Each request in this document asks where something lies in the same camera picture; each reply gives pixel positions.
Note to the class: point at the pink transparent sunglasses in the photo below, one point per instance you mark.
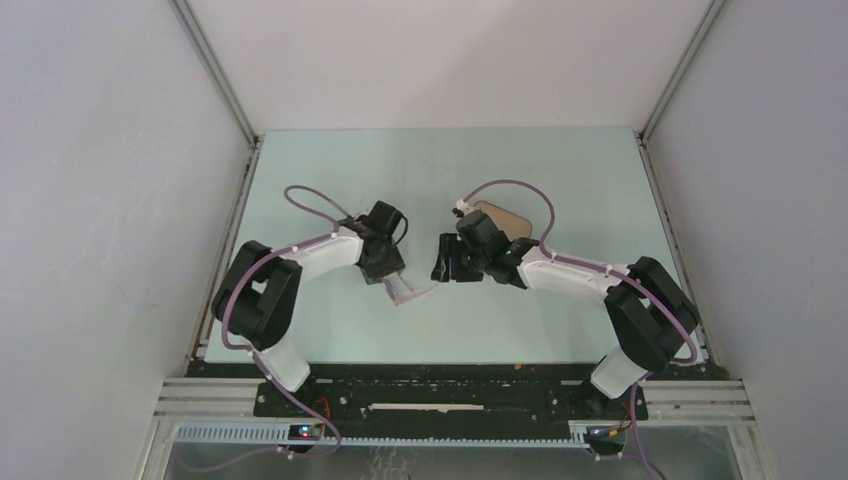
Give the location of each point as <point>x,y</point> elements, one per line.
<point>401,291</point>

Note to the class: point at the aluminium corner rail left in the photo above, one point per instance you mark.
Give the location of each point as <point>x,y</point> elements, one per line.
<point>205,51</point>

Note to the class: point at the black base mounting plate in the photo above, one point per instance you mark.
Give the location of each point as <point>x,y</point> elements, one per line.
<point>486,402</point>

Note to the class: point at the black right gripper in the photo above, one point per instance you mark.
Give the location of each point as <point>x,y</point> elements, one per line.
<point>440,272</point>

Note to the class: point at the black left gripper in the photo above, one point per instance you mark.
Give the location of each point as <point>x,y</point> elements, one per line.
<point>393,264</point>

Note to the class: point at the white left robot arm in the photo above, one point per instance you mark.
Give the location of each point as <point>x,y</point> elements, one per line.
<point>255,302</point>

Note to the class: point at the black glasses case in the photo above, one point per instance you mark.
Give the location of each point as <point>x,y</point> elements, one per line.
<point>513,225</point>

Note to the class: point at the aluminium corner rail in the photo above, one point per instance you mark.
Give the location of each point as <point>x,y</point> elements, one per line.
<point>205,51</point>
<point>694,45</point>

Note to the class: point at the aluminium corner rail right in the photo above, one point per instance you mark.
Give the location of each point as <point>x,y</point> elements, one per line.
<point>694,45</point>

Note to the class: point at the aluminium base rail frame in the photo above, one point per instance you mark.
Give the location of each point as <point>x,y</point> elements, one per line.
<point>229,403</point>

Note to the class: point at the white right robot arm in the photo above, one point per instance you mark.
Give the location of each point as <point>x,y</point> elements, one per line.
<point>652,318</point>

